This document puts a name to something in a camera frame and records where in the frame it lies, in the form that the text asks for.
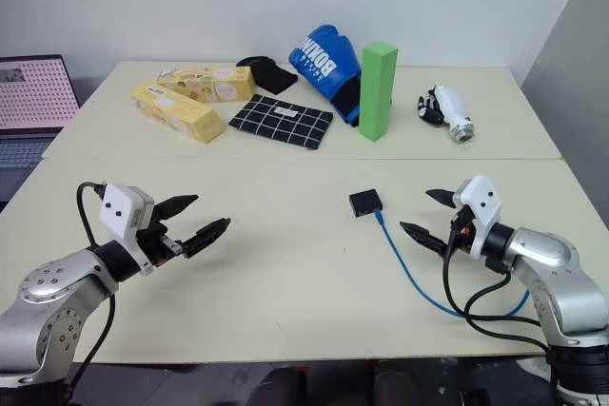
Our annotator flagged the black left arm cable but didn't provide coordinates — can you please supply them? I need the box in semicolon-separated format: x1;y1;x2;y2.
69;181;118;394

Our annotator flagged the small black adapter box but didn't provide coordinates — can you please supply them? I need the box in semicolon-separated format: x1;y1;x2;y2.
347;188;386;220

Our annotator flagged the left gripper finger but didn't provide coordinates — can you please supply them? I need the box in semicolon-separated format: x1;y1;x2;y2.
156;194;200;223
182;217;232;261

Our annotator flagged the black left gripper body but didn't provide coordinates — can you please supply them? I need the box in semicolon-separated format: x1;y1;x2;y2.
135;203;190;269

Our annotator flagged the white black-fingered robotic hand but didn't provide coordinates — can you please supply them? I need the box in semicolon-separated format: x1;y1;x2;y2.
417;83;478;145

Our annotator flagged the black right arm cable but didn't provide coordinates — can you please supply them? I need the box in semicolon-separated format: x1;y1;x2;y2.
442;215;553;355

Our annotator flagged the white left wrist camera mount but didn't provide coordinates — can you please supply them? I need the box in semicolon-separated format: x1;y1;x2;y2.
98;183;156;277

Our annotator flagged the black cloth wrap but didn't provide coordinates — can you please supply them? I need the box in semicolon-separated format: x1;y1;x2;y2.
235;55;300;96

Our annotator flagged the blue boxing glove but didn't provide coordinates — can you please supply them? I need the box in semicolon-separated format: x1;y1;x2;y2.
287;24;365;129

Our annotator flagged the grey laptop with pink screen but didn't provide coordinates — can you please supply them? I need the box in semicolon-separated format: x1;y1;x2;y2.
0;54;80;203

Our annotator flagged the yellow white-label snack box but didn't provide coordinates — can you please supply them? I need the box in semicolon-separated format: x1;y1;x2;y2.
128;81;226;145

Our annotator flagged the tall green block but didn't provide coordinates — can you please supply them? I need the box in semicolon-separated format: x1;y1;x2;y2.
357;40;400;144

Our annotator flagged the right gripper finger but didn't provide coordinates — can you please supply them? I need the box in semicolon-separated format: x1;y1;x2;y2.
399;221;449;256
424;187;461;210

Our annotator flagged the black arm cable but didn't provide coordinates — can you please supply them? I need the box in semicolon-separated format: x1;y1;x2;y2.
69;181;118;394
442;215;553;355

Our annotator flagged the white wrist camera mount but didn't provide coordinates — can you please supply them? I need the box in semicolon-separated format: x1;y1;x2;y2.
452;174;503;256
98;183;156;277

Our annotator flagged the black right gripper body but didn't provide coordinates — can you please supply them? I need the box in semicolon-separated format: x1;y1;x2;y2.
445;204;478;256

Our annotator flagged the yellow cartoon-print snack box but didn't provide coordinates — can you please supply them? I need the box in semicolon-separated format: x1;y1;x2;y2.
156;64;258;105

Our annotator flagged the black white-grid pouch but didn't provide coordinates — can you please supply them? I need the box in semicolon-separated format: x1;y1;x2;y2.
227;93;336;152

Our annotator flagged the blue cable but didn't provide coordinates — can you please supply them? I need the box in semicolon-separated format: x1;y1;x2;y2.
373;209;531;319

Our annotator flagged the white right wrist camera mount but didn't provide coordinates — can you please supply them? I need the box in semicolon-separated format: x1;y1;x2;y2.
452;174;503;256

